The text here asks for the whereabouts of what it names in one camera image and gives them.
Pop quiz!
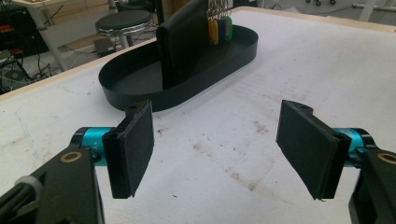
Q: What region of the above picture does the black wallet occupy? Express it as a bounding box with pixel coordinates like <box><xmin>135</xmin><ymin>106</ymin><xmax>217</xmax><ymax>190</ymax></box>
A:
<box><xmin>156</xmin><ymin>0</ymin><xmax>210</xmax><ymax>91</ymax></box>

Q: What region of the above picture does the black round stool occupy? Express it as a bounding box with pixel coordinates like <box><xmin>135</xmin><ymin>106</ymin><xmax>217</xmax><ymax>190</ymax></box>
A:
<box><xmin>94</xmin><ymin>9</ymin><xmax>156</xmax><ymax>51</ymax></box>

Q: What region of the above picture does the black computer tower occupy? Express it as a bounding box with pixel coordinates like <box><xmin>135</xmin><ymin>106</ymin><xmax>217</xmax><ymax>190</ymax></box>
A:
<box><xmin>0</xmin><ymin>6</ymin><xmax>42</xmax><ymax>61</ymax></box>

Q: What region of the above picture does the key ring with coloured tags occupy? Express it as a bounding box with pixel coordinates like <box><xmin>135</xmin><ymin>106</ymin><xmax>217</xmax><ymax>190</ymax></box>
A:
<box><xmin>206</xmin><ymin>0</ymin><xmax>233</xmax><ymax>47</ymax></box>

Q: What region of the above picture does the white metal frame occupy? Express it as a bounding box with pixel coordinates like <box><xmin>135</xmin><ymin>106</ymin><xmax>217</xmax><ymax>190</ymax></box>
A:
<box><xmin>351</xmin><ymin>0</ymin><xmax>396</xmax><ymax>23</ymax></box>

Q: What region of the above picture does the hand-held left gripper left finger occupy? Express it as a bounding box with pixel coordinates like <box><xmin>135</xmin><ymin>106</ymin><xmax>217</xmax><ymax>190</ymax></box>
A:
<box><xmin>73</xmin><ymin>99</ymin><xmax>155</xmax><ymax>200</ymax></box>

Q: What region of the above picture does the white foam mat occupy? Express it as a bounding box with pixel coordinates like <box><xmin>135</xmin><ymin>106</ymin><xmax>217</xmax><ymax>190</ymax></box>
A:
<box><xmin>0</xmin><ymin>6</ymin><xmax>396</xmax><ymax>224</ymax></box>

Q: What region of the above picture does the white table leg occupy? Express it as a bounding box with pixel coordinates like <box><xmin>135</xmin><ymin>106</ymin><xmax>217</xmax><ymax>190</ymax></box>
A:
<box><xmin>28</xmin><ymin>6</ymin><xmax>70</xmax><ymax>73</ymax></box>

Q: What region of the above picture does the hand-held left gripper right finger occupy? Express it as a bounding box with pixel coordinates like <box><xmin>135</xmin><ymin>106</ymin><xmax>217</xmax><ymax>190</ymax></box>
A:
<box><xmin>276</xmin><ymin>99</ymin><xmax>377</xmax><ymax>201</ymax></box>

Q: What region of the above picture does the black oval tray with stand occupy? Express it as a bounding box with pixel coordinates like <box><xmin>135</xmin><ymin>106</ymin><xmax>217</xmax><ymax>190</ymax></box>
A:
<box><xmin>98</xmin><ymin>0</ymin><xmax>260</xmax><ymax>113</ymax></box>

